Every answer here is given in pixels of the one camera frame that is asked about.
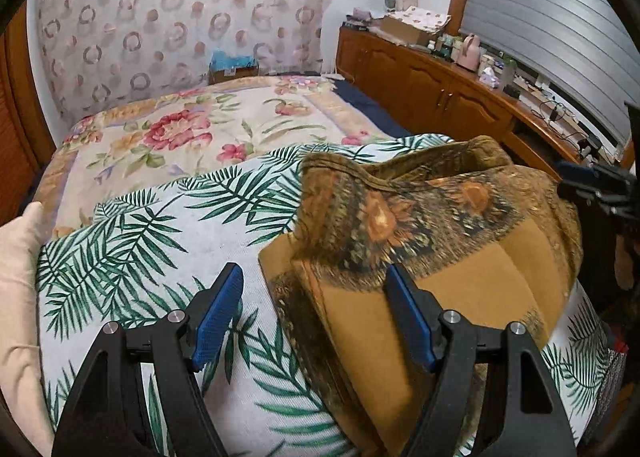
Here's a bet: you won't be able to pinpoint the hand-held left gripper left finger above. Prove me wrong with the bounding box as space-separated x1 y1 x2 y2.
51 262 246 457

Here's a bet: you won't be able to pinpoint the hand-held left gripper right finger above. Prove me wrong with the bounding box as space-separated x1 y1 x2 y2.
383 263 578 457

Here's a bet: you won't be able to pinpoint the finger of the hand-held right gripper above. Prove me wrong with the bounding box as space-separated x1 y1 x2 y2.
555 160 603 202

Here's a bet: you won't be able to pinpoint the brown paisley print garment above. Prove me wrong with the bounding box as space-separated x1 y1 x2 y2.
259 136 586 457

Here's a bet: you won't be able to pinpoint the person's right hand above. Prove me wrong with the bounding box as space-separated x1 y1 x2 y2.
615 233 640 290

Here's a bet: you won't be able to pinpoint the palm leaf print sheet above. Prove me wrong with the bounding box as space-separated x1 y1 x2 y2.
36 134 628 457

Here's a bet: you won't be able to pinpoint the grey window blinds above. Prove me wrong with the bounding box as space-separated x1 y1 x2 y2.
460 0 633 148

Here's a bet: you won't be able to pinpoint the pink kettle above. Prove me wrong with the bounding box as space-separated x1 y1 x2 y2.
457 33 482 72

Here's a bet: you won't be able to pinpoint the wooden cabinet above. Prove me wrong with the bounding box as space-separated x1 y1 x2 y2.
336 26 598 174

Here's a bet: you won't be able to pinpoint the floral blanket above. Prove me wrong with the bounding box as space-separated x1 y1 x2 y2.
35 74 401 243

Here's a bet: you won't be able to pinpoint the white pillow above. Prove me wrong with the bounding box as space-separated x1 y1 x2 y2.
0 202 56 455

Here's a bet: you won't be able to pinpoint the dark patterned cloth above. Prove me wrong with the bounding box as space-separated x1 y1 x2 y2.
592 344 632 440

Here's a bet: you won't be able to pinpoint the navy mattress sheet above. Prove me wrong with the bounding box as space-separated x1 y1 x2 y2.
334 82 412 138

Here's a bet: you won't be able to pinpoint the cardboard box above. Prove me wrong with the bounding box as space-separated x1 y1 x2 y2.
380 17 442 46

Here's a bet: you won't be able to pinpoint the blue box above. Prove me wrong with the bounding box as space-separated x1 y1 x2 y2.
209 53 260 84

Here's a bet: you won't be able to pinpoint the circle pattern sheer curtain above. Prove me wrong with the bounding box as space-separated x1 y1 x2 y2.
36 0 342 120

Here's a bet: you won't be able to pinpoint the black cables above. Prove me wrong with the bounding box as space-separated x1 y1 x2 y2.
530 96 593 148

